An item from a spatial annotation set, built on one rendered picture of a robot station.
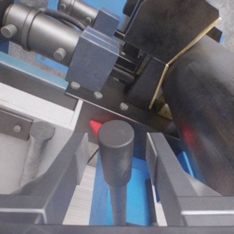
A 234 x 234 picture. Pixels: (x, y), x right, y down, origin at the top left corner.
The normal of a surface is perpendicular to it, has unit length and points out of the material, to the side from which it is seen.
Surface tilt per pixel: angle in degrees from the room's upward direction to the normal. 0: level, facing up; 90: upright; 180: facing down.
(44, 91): 90
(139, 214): 90
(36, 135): 89
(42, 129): 89
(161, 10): 0
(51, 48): 4
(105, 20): 0
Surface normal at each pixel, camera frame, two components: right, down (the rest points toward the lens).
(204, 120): -0.88, -0.38
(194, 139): -0.98, -0.15
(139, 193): 0.45, -0.69
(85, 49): -0.02, 0.63
